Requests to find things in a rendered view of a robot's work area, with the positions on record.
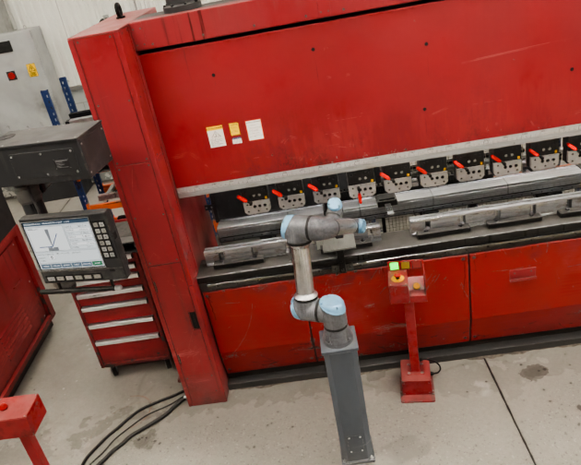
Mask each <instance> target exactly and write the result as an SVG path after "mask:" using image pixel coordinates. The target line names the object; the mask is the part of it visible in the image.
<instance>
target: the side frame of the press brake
mask: <svg viewBox="0 0 581 465"><path fill-rule="evenodd" d="M151 13H157V10H156V7H150V8H144V9H139V10H135V11H129V12H124V13H123V16H125V18H119V19H116V17H117V16H116V14H115V15H113V16H111V17H109V18H106V19H105V20H103V21H101V22H99V23H97V24H95V25H93V26H91V27H89V28H87V29H85V30H82V31H81V32H79V33H78V34H76V35H74V36H72V37H70V38H68V39H67V42H68V45H69V48H70V51H71V54H72V56H73V59H74V62H75V65H76V68H77V72H78V75H79V78H80V81H81V84H82V87H83V90H84V92H85V95H86V98H87V101H88V104H89V108H90V111H91V114H92V117H93V120H94V121H96V120H102V122H101V124H102V128H103V131H104V134H105V136H106V139H107V142H108V145H109V148H110V151H111V154H112V156H113V159H112V160H111V161H110V162H109V163H108V164H109V167H110V170H111V173H112V176H113V180H114V183H115V186H116V189H117V192H118V195H119V198H120V200H121V203H122V206H123V209H124V214H125V216H126V219H127V222H128V225H129V228H130V231H131V233H132V236H133V239H134V242H135V245H136V250H137V252H138V255H139V258H140V261H141V264H142V267H143V269H144V272H145V275H146V278H147V281H148V286H149V288H150V291H151V294H152V297H153V300H154V303H155V305H156V308H157V311H158V314H159V317H160V322H161V324H162V327H163V330H164V333H165V336H166V339H167V341H168V344H169V347H170V350H171V353H172V358H173V360H174V363H175V366H176V368H177V371H178V374H179V377H180V379H181V382H182V385H183V388H184V393H185V396H186V398H187V401H188V404H189V407H191V406H197V405H204V404H211V403H219V402H226V401H227V400H228V394H229V387H228V381H229V377H228V374H227V372H226V370H225V367H224V365H223V362H222V360H221V358H220V356H219V351H218V347H217V344H216V341H215V338H214V335H213V331H212V328H211V325H210V322H209V318H208V312H207V309H206V306H205V303H204V299H203V296H202V292H201V290H200V287H199V284H198V283H197V279H196V277H197V273H198V270H199V267H200V263H201V260H206V259H205V256H204V251H205V248H208V247H214V246H218V244H217V240H216V236H215V233H214V229H213V226H212V222H211V218H210V215H209V211H208V210H205V205H206V204H207V201H206V198H205V195H201V196H194V197H184V198H179V197H178V193H177V190H176V186H175V182H174V180H173V176H172V170H171V167H170V164H169V161H168V157H167V154H166V150H165V148H164V144H163V140H162V137H161V133H160V128H159V125H158V121H157V118H156V114H155V112H154V108H153V105H152V101H151V98H150V95H149V92H148V86H147V82H146V80H145V76H144V72H143V69H142V65H141V63H140V59H139V55H140V54H142V51H140V52H137V51H136V47H135V43H134V40H133V36H132V33H131V30H130V27H129V23H130V22H131V21H133V20H134V19H136V18H138V17H140V16H142V15H146V14H151Z"/></svg>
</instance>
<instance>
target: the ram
mask: <svg viewBox="0 0 581 465"><path fill-rule="evenodd" d="M139 59H140V63H141V65H142V69H143V72H144V76H145V80H146V82H147V86H148V92H149V95H150V98H151V101H152V105H153V108H154V112H155V114H156V118H157V121H158V125H159V128H160V133H161V137H162V140H163V144H164V148H165V150H166V154H167V157H168V161H169V164H170V167H171V170H172V176H173V180H174V182H175V186H176V190H177V188H183V187H188V186H195V185H205V184H211V183H216V182H223V181H229V180H234V179H240V178H245V177H252V176H258V175H263V174H269V173H280V172H286V171H291V170H297V169H303V168H309V167H315V166H320V165H326V164H332V163H338V162H343V161H354V160H360V159H366V158H372V157H377V156H383V155H389V154H395V153H400V152H406V151H412V150H418V149H428V148H434V147H441V146H446V145H452V144H457V143H463V142H470V141H475V140H481V139H486V138H492V137H503V136H509V135H514V134H520V133H527V132H532V131H538V130H543V129H550V128H555V127H561V126H567V125H578V124H581V0H430V1H425V2H419V3H414V4H409V5H403V6H394V7H389V8H384V9H379V10H374V11H369V12H363V13H359V14H353V15H348V16H343V17H337V18H328V19H323V20H317V21H313V22H307V23H303V24H297V25H292V26H287V27H282V28H276V29H272V30H261V31H257V32H251V33H246V34H241V35H236V36H231V37H226V38H220V39H216V40H210V41H205V42H196V43H190V44H185V45H180V46H174V47H170V48H164V49H159V50H154V51H149V52H144V53H142V54H140V55H139ZM260 118H261V123H262V127H263V132H264V137H265V138H264V139H258V140H253V141H249V139H248V135H247V130H246V125H245V121H249V120H255V119H260ZM232 123H238V125H239V129H240V135H236V136H232V135H231V130H230V127H229V124H232ZM216 125H222V129H223V134H224V137H225V141H226V145H227V146H221V147H215V148H211V147H210V143H209V139H208V132H207V127H212V126H216ZM576 135H581V129H579V130H574V131H567V132H562V133H556V134H550V135H544V136H538V137H528V138H521V139H516V140H510V141H505V142H498V143H492V144H487V145H481V146H475V147H469V148H463V149H452V150H447V151H441V152H435V153H430V154H423V155H418V156H412V157H407V158H400V159H394V160H389V161H378V162H372V163H366V164H361V165H354V166H349V167H343V168H337V169H331V170H325V171H320V172H314V173H303V174H297V175H292V176H286V177H280V178H274V179H268V180H263V181H256V182H251V183H245V184H239V185H228V186H223V187H217V188H210V189H205V190H199V191H194V192H188V193H182V194H178V197H179V198H184V197H194V196H201V195H206V194H212V193H218V192H224V191H230V190H235V189H242V188H247V187H253V186H259V185H270V184H275V183H281V182H288V181H293V180H299V179H305V178H311V177H316V176H322V175H329V174H334V173H344V172H351V171H357V170H362V169H368V168H374V167H380V166H386V165H391V164H398V163H403V162H409V161H420V160H426V159H431V158H438V157H443V156H449V155H455V154H461V153H467V152H472V151H478V150H485V149H495V148H501V147H507V146H513V145H518V144H525V143H530V142H536V141H542V140H548V139H554V138H559V137H570V136H576ZM234 137H241V138H242V143H238V144H233V143H232V139H233V138H234Z"/></svg>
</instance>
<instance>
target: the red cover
mask: <svg viewBox="0 0 581 465"><path fill-rule="evenodd" d="M415 1H420V0H240V1H235V2H229V3H225V4H219V5H214V6H205V7H200V8H195V9H191V10H187V11H184V12H178V13H172V14H165V15H160V16H155V17H150V18H141V19H136V20H133V21H131V22H130V23H129V27H130V30H131V33H132V36H133V40H134V43H135V47H136V51H137V52H140V51H145V50H150V49H155V48H160V47H165V46H171V45H175V44H181V43H186V42H195V41H201V40H205V39H211V38H216V37H221V36H227V35H232V34H237V33H242V32H247V31H252V30H261V29H267V28H272V27H277V26H282V25H288V24H292V23H298V22H303V21H308V20H313V19H319V18H324V17H326V18H328V17H333V16H338V15H344V14H349V13H354V12H359V11H364V10H369V9H375V8H379V7H385V6H394V5H399V4H405V3H409V2H415Z"/></svg>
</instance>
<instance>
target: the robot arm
mask: <svg viewBox="0 0 581 465"><path fill-rule="evenodd" d="M342 215H343V211H342V203H341V200H340V199H339V198H337V197H332V198H330V199H329V200H328V202H327V211H326V216H325V217H321V216H315V215H297V214H294V215H287V216H286V217H285V218H284V220H283V222H282V223H281V228H280V234H281V237H282V238H283V239H285V240H286V239H287V245H288V246H289V247H290V248H291V255H292V263H293V270H294V278H295V285H296V293H295V294H294V296H293V297H292V299H291V301H290V303H291V305H290V310H291V313H292V315H293V316H294V317H295V318H296V319H300V320H302V321H313V322H319V323H324V332H323V343H324V344H325V345H326V346H327V347H328V348H330V349H342V348H345V347H347V346H349V345H350V344H351V343H352V342H353V332H352V330H351V329H350V326H349V325H348V319H347V314H346V306H345V304H344V301H343V299H342V298H341V297H339V296H337V295H335V294H329V295H325V296H323V297H322V298H318V293H317V291H315V290H314V281H313V273H312V265H311V257H310V248H309V244H310V243H311V242H312V241H321V240H325V239H330V238H334V237H336V239H340V238H343V234H349V233H364V232H365V230H366V221H365V220H364V219H350V218H342Z"/></svg>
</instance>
